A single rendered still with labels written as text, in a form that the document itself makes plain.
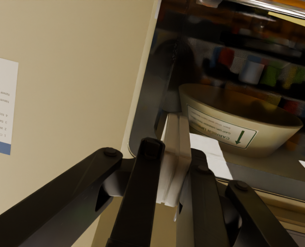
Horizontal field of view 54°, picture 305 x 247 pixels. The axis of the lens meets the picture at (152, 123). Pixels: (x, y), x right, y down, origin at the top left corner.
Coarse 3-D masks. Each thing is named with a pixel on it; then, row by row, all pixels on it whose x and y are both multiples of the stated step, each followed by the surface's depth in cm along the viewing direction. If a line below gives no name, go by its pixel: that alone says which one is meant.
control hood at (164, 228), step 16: (112, 208) 32; (160, 208) 33; (176, 208) 33; (272, 208) 35; (112, 224) 32; (160, 224) 32; (176, 224) 32; (288, 224) 34; (304, 224) 34; (96, 240) 31; (160, 240) 31
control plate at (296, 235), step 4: (288, 232) 33; (292, 232) 33; (296, 232) 33; (300, 232) 33; (292, 236) 33; (296, 236) 33; (300, 236) 33; (304, 236) 33; (296, 240) 33; (300, 240) 33; (304, 240) 33; (300, 244) 33; (304, 244) 33
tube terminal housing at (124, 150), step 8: (152, 16) 31; (152, 24) 31; (152, 32) 31; (144, 48) 32; (144, 56) 32; (144, 64) 32; (136, 88) 33; (136, 96) 33; (136, 104) 34; (128, 120) 34; (128, 128) 35; (128, 136) 35; (128, 152) 36; (256, 192) 36; (264, 200) 36; (272, 200) 36; (280, 200) 36; (288, 200) 36; (280, 208) 36; (288, 208) 36; (296, 208) 36; (304, 208) 36
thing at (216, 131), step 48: (192, 0) 28; (192, 48) 30; (240, 48) 29; (288, 48) 29; (144, 96) 32; (192, 96) 31; (240, 96) 31; (288, 96) 31; (192, 144) 33; (240, 144) 33; (288, 144) 32; (288, 192) 34
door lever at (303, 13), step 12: (204, 0) 28; (216, 0) 28; (228, 0) 24; (240, 0) 24; (252, 0) 24; (264, 0) 23; (276, 0) 23; (288, 0) 23; (300, 0) 23; (276, 12) 24; (288, 12) 24; (300, 12) 24
